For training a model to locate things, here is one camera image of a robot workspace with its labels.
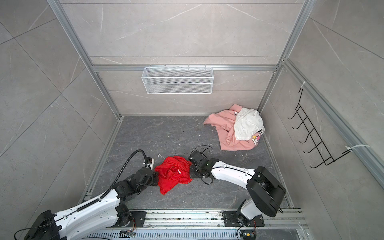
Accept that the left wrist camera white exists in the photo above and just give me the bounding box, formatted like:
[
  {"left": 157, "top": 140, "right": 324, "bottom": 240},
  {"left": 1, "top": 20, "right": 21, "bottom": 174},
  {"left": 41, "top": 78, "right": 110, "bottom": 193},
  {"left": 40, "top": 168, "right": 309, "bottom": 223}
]
[{"left": 145, "top": 157, "right": 155, "bottom": 170}]

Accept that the red cloth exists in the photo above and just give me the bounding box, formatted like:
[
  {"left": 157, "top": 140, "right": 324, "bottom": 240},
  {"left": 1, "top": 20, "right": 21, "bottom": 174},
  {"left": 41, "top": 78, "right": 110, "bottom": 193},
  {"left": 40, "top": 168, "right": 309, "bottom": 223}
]
[{"left": 155, "top": 156, "right": 192, "bottom": 195}]

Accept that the printed pink white cloth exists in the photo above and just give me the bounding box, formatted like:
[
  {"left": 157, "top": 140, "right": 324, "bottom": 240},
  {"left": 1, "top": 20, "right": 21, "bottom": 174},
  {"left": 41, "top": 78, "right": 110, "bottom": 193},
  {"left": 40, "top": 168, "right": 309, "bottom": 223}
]
[{"left": 251, "top": 130, "right": 264, "bottom": 146}]

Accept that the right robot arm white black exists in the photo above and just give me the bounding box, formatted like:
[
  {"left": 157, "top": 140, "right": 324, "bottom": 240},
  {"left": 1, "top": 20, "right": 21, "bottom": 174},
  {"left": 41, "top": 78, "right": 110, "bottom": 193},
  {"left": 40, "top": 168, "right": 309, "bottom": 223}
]
[{"left": 188, "top": 151, "right": 287, "bottom": 226}]

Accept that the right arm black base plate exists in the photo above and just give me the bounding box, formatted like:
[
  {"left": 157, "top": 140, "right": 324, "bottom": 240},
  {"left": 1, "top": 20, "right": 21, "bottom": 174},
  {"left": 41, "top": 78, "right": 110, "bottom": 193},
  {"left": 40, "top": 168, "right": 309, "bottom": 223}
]
[{"left": 222, "top": 210, "right": 265, "bottom": 227}]

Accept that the aluminium rail base frame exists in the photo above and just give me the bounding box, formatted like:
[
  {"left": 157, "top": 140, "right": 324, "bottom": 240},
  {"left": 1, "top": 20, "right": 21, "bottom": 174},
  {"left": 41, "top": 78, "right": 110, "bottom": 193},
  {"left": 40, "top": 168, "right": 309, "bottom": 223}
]
[{"left": 80, "top": 209, "right": 313, "bottom": 240}]

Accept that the black wire hook rack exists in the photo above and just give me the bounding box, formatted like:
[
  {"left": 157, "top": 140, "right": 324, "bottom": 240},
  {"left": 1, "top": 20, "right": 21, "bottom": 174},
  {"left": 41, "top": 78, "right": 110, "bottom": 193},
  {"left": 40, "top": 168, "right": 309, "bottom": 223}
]
[{"left": 287, "top": 89, "right": 353, "bottom": 169}]

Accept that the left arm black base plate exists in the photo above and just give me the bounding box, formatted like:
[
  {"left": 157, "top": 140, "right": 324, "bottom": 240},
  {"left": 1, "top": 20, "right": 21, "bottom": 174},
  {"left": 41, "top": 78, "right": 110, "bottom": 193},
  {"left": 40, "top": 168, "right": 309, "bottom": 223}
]
[{"left": 126, "top": 211, "right": 147, "bottom": 229}]

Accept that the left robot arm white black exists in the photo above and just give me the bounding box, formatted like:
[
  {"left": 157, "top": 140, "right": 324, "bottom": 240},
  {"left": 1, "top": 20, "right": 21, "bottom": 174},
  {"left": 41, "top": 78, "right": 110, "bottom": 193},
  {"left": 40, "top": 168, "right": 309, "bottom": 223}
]
[{"left": 24, "top": 167, "right": 159, "bottom": 240}]

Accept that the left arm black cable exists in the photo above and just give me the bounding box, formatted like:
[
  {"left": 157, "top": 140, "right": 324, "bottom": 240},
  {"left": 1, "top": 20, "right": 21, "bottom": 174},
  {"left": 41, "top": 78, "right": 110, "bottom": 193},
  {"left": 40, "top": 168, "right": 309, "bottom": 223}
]
[{"left": 100, "top": 149, "right": 148, "bottom": 199}]

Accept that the white wire mesh basket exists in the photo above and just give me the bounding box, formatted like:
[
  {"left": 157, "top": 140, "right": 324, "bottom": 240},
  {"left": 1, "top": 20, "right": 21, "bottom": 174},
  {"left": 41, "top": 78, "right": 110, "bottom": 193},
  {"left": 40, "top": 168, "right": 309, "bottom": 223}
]
[{"left": 142, "top": 66, "right": 214, "bottom": 95}]

